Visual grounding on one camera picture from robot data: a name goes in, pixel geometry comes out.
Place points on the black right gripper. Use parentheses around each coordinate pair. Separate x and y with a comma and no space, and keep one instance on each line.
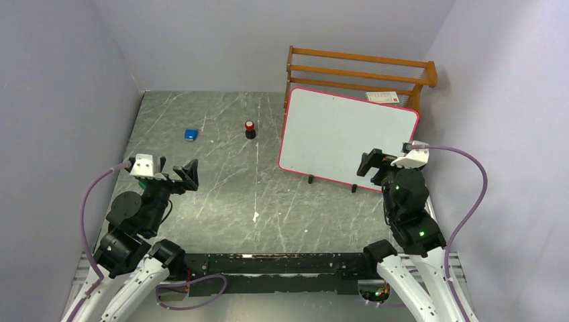
(376,158)

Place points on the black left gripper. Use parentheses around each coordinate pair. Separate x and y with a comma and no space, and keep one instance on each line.
(188,173)

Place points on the pink framed whiteboard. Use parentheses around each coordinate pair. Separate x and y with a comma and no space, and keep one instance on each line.
(325,135)

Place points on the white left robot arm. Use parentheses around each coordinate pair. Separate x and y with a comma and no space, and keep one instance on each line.
(125,268)

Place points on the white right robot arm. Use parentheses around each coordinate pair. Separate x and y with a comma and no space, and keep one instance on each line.
(439,296)

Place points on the blue eraser block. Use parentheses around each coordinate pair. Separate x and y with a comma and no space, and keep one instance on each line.
(191,134)

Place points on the white red small box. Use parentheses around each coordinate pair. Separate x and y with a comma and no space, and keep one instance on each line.
(386,97)

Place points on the red black stamp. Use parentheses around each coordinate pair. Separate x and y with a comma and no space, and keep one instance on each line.
(250,130)

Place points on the wooden shelf rack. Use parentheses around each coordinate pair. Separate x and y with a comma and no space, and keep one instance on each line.
(358,72)

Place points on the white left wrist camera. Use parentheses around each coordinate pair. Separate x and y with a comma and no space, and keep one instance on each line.
(142,167)

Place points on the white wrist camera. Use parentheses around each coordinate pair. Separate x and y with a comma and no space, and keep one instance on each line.
(415,155)
(142,167)

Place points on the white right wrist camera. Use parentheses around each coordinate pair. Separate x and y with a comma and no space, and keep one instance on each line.
(415,155)

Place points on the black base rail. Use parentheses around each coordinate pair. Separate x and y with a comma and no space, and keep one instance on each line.
(339,273)

